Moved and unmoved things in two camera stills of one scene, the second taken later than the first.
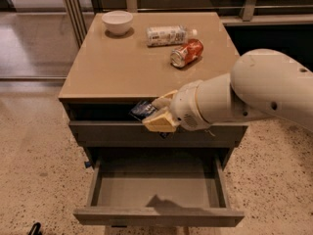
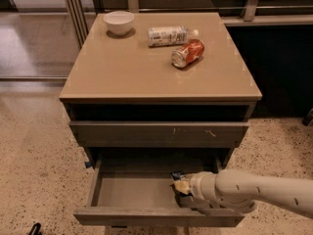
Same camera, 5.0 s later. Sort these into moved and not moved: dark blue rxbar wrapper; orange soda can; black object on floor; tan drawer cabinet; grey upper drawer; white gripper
Moved: white gripper; dark blue rxbar wrapper
Not moved: grey upper drawer; tan drawer cabinet; orange soda can; black object on floor
